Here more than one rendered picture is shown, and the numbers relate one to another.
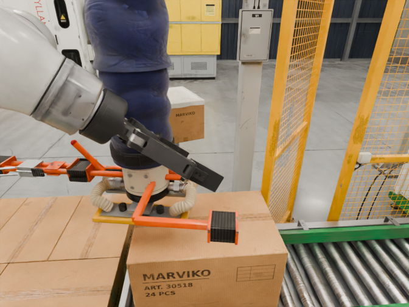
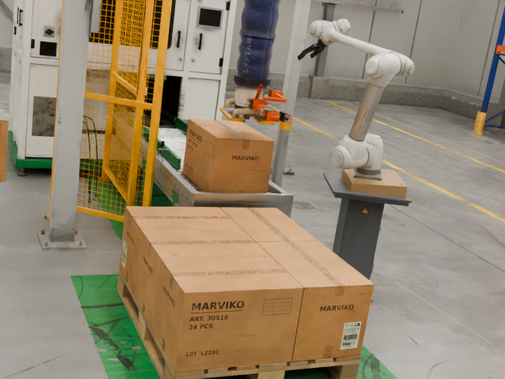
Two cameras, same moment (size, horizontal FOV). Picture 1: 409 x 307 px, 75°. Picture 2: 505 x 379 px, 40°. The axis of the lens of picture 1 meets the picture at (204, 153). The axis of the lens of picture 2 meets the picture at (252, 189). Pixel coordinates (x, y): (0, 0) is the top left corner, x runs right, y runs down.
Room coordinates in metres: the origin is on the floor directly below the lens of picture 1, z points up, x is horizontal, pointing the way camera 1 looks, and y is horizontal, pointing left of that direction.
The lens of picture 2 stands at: (2.34, 4.43, 1.83)
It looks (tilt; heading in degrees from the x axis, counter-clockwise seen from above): 15 degrees down; 249
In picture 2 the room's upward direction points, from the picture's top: 8 degrees clockwise
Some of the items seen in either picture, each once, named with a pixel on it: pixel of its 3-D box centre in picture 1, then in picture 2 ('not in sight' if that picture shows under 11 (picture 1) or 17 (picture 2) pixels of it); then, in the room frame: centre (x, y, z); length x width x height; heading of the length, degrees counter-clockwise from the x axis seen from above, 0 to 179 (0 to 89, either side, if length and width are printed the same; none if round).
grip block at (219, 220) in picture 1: (223, 226); (275, 94); (0.57, -0.05, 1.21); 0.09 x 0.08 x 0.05; 175
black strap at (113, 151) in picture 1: (142, 145); (252, 80); (0.86, 0.22, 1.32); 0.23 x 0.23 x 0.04
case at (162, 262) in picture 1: (204, 253); (226, 157); (0.88, 0.00, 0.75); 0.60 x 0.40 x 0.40; 95
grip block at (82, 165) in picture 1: (83, 169); (258, 104); (0.88, 0.47, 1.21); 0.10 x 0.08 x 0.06; 175
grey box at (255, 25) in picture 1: (254, 36); (94, 7); (1.81, -0.31, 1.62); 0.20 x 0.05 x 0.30; 94
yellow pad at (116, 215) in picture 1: (141, 211); (261, 115); (0.76, 0.23, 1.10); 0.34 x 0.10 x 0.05; 85
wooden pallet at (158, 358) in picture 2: not in sight; (228, 319); (1.10, 1.07, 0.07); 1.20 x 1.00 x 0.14; 94
